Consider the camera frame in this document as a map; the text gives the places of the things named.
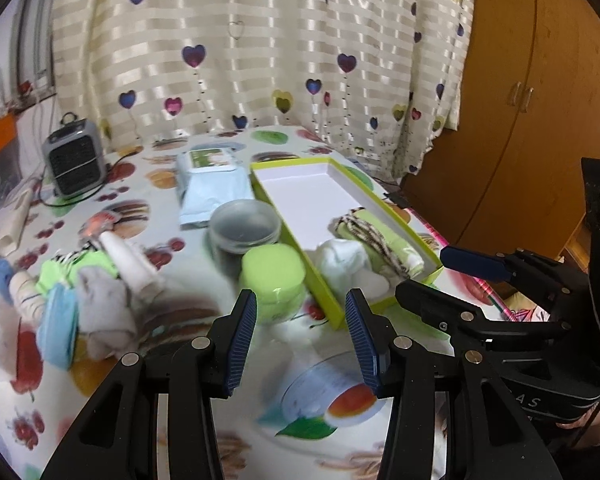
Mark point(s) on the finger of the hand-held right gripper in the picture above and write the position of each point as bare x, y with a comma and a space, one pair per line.
472, 260
460, 320

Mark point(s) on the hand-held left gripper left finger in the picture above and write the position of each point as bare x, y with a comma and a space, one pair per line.
242, 340

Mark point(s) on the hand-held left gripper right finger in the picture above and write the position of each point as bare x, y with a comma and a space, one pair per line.
362, 345

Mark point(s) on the white socks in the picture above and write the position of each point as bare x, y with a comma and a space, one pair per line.
345, 260

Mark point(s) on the green striped sock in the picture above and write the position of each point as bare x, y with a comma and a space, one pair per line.
375, 230

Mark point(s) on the lime green box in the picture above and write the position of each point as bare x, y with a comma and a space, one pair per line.
320, 195

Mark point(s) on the person's right hand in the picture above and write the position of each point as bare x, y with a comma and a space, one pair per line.
597, 425

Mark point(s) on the lime green jar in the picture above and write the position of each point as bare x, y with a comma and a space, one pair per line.
272, 270

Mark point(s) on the fruit print tablecloth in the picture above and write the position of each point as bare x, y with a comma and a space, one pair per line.
180, 285

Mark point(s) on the clear jar with dark contents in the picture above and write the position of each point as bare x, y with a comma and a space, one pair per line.
245, 230

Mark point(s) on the grey sock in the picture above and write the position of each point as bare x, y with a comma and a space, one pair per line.
105, 310

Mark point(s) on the white plastic bottle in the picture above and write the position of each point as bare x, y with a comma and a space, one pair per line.
125, 257

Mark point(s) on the pale blue wipes pack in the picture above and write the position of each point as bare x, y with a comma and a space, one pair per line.
210, 195

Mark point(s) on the pink brush in clear wrap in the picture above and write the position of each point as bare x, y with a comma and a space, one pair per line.
97, 227

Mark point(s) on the light blue cloth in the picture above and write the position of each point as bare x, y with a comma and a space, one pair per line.
57, 330

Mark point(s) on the light green cloth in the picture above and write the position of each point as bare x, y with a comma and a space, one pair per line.
55, 272

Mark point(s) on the wooden wardrobe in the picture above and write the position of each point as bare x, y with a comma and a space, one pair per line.
530, 35

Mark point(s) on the small grey heater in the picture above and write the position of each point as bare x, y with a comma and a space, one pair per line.
72, 160

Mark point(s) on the long white tube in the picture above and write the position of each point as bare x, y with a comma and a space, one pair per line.
15, 220

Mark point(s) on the heart print striped curtain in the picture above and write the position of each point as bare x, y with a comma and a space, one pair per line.
230, 35

